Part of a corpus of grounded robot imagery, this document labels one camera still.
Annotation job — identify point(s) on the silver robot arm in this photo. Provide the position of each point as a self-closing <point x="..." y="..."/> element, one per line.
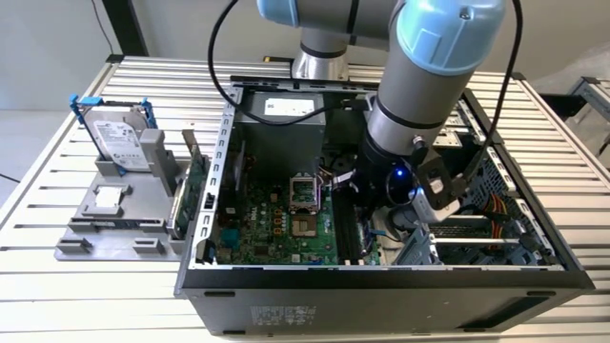
<point x="419" y="89"/>

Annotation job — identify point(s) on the black RAM slot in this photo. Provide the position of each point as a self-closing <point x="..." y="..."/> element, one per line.
<point x="343" y="232"/>
<point x="354" y="246"/>

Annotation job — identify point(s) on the socket locking lever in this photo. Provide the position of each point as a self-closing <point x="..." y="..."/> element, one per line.
<point x="317" y="200"/>

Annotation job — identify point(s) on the silver optical drive bay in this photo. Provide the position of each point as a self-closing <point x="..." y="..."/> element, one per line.
<point x="450" y="139"/>

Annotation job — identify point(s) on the CPU socket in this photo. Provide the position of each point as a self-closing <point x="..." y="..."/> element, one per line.
<point x="304" y="227"/>

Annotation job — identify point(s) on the grey power supply unit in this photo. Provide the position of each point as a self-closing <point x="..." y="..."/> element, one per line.
<point x="280" y="150"/>

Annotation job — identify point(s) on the silver disk bay cage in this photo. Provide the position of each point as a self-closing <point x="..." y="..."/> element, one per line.
<point x="476" y="228"/>

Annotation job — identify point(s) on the green motherboard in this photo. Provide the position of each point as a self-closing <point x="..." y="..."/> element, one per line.
<point x="309" y="250"/>

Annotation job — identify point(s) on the black PC case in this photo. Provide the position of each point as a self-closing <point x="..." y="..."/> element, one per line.
<point x="333" y="307"/>

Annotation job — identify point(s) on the green graphics card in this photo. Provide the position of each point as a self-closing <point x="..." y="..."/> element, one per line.
<point x="192" y="178"/>

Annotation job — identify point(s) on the yellow black plug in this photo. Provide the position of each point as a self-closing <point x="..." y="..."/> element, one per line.
<point x="268" y="59"/>

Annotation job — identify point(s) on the grey parts rack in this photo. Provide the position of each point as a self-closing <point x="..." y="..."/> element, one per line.
<point x="143" y="203"/>

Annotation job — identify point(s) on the hard disk in blue carrier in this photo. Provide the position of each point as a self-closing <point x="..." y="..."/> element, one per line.
<point x="113" y="135"/>

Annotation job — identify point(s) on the silver CPU chip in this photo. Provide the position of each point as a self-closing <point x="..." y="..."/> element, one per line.
<point x="107" y="199"/>

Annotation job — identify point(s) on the grey metal frame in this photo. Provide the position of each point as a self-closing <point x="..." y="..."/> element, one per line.
<point x="590" y="107"/>

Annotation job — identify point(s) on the black upright post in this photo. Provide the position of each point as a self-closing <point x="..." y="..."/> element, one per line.
<point x="125" y="28"/>

